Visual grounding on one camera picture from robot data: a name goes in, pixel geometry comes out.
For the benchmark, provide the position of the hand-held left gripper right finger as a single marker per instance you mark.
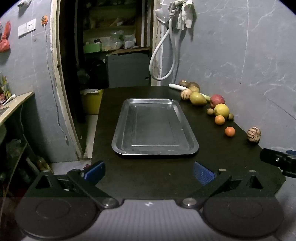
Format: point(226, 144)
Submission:
point(203, 172)

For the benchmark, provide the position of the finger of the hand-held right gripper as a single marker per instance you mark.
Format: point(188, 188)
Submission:
point(272, 157)

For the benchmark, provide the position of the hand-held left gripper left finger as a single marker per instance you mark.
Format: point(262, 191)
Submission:
point(96, 170)

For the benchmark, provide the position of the striped pepino melon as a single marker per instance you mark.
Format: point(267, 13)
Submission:
point(186, 94)
point(254, 134)

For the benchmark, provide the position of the small orange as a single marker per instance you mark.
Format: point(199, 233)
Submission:
point(230, 131)
point(219, 120)

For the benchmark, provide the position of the metal tray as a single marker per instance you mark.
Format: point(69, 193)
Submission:
point(155, 127)

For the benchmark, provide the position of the green pear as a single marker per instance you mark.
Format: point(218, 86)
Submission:
point(197, 99)

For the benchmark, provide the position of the red apple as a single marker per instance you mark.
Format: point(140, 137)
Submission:
point(217, 99)

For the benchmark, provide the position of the yellow apple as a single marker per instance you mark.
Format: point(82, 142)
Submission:
point(221, 110)

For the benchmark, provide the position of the yellow bucket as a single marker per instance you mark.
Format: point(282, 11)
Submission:
point(92, 102)

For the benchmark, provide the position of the round brown pear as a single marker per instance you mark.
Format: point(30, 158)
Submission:
point(195, 89)

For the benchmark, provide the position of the white leek stalk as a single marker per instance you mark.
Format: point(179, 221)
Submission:
point(177, 86)

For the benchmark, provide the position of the brown kiwi with sticker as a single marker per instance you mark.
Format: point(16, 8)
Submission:
point(183, 82)

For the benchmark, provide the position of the beige counter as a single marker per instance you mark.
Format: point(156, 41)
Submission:
point(13, 106)

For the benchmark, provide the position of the grey cabinet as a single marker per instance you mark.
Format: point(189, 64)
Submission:
point(128, 69)

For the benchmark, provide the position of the glass bottles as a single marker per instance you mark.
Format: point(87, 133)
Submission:
point(4, 89)

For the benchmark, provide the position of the green box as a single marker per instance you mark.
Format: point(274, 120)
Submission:
point(92, 48)

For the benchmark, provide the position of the white rag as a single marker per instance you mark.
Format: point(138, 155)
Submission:
point(186, 14)

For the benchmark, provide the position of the red plastic bag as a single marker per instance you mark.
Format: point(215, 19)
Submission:
point(5, 37)

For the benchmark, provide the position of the white plastic bag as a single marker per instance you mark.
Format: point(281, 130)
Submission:
point(161, 14)

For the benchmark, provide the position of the white wall switch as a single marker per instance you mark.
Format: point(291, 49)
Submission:
point(22, 30)
point(31, 25)

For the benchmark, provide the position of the orange wall hook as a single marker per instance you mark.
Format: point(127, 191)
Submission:
point(44, 19)

